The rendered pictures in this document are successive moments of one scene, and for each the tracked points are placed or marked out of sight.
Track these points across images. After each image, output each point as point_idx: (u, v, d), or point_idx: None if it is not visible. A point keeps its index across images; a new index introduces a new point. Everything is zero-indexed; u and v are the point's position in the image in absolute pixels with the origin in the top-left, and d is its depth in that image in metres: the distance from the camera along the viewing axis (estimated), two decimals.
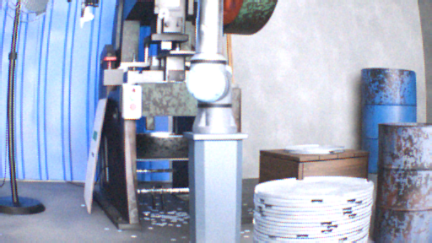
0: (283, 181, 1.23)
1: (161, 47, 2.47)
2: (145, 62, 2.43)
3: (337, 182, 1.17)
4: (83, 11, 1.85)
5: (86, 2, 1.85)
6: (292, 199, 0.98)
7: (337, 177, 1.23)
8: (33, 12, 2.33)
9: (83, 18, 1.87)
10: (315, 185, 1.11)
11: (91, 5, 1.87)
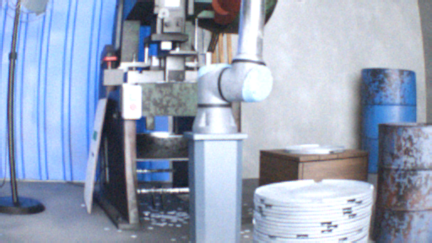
0: None
1: (161, 47, 2.47)
2: (145, 62, 2.43)
3: None
4: None
5: None
6: None
7: None
8: (33, 12, 2.33)
9: None
10: None
11: None
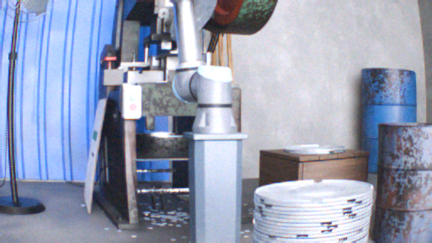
0: None
1: (161, 47, 2.47)
2: (145, 62, 2.43)
3: None
4: None
5: None
6: (210, 16, 2.29)
7: None
8: (33, 12, 2.33)
9: None
10: None
11: None
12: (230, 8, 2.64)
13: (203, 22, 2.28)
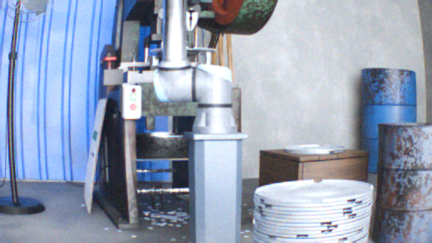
0: (201, 49, 2.12)
1: (161, 47, 2.47)
2: (145, 62, 2.43)
3: None
4: (197, 15, 2.17)
5: None
6: None
7: None
8: (33, 12, 2.33)
9: (194, 21, 2.17)
10: None
11: (193, 11, 2.19)
12: None
13: None
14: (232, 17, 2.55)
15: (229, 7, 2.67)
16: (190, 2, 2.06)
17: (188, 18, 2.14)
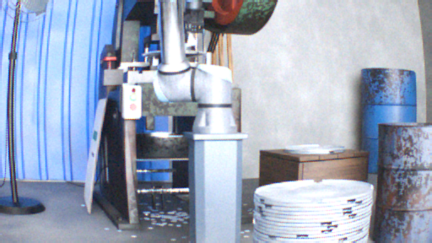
0: (191, 51, 2.26)
1: None
2: (145, 62, 2.43)
3: (160, 53, 2.29)
4: (187, 37, 2.18)
5: (190, 28, 2.17)
6: None
7: (159, 51, 2.24)
8: (33, 12, 2.33)
9: (187, 43, 2.20)
10: None
11: (195, 31, 2.19)
12: (223, 6, 2.74)
13: None
14: None
15: None
16: None
17: None
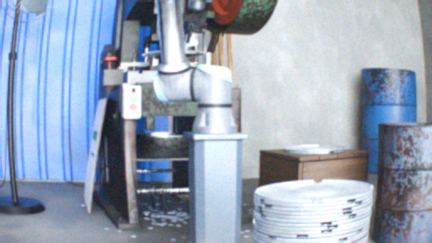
0: (191, 51, 2.26)
1: None
2: (145, 62, 2.43)
3: (160, 53, 2.29)
4: (190, 37, 2.19)
5: (192, 28, 2.17)
6: None
7: (159, 51, 2.24)
8: (33, 12, 2.33)
9: (189, 43, 2.21)
10: None
11: (197, 31, 2.20)
12: None
13: None
14: None
15: None
16: None
17: (183, 39, 2.23)
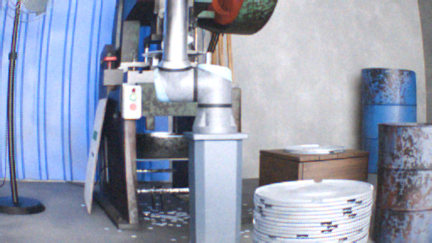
0: None
1: (161, 47, 2.47)
2: (145, 62, 2.43)
3: None
4: None
5: None
6: (145, 56, 2.42)
7: (202, 51, 2.32)
8: (33, 12, 2.33)
9: None
10: None
11: None
12: (224, 7, 2.73)
13: (148, 56, 2.38)
14: None
15: None
16: None
17: None
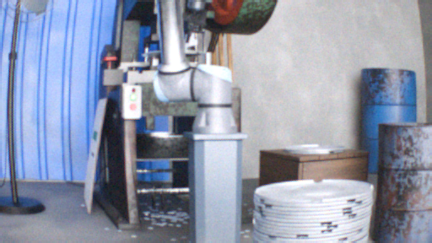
0: None
1: None
2: (145, 62, 2.43)
3: None
4: (190, 37, 2.18)
5: (192, 28, 2.17)
6: (145, 56, 2.42)
7: (202, 51, 2.32)
8: (33, 12, 2.33)
9: (188, 43, 2.21)
10: None
11: (197, 31, 2.19)
12: (219, 1, 2.79)
13: (148, 56, 2.38)
14: None
15: None
16: None
17: None
